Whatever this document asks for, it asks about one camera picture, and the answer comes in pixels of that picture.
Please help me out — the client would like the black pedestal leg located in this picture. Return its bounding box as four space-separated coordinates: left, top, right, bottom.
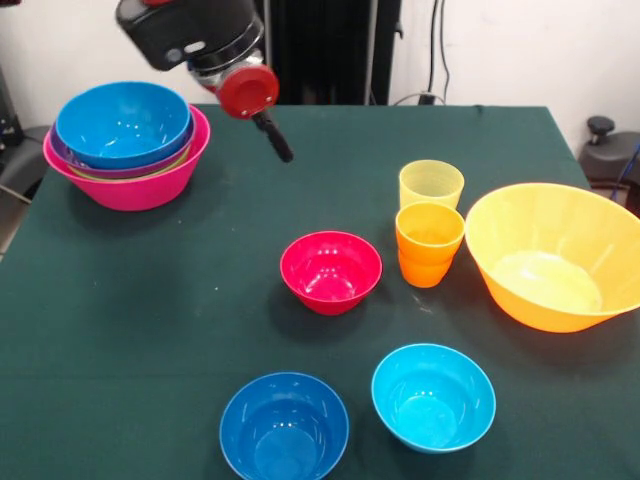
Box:
0 124 54 201
578 115 640 189

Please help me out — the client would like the black wall cable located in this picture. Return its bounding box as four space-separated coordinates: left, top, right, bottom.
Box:
427 0 452 104

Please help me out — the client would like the small dark blue bowl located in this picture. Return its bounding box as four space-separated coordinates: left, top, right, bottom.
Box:
219 371 351 480

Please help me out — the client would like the purple plastic bowl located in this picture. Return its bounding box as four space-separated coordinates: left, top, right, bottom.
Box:
48 117 197 180

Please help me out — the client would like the large orange plastic bowl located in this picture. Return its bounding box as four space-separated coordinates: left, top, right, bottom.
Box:
464 182 640 334

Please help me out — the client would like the large pink plastic bowl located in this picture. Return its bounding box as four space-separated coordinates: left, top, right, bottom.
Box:
42 103 212 212

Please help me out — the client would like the dark green tablecloth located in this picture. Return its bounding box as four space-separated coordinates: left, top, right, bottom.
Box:
0 102 640 480

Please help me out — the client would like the blue cable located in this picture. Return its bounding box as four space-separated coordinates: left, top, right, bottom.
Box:
605 148 640 211

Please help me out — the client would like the green plastic bowl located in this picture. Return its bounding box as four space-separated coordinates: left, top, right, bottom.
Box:
68 147 192 182

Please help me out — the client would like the orange plastic cup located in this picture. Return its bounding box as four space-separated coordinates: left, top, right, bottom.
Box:
394 201 467 266
397 248 454 290

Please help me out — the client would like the medium blue plastic bowl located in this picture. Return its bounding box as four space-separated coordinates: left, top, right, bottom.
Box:
54 81 194 171

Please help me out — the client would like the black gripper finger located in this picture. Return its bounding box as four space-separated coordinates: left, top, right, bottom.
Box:
251 112 295 164

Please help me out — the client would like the yellow plastic cup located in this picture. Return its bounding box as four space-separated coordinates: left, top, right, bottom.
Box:
398 159 466 211

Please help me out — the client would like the black equipment box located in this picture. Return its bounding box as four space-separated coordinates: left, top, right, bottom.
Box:
0 64 21 149

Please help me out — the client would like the small red plastic bowl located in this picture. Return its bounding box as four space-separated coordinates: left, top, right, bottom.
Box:
279 230 384 317

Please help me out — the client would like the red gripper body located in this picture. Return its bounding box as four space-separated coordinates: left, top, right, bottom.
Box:
217 64 281 121

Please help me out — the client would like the small light blue bowl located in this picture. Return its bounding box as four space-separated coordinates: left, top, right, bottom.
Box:
370 342 498 455

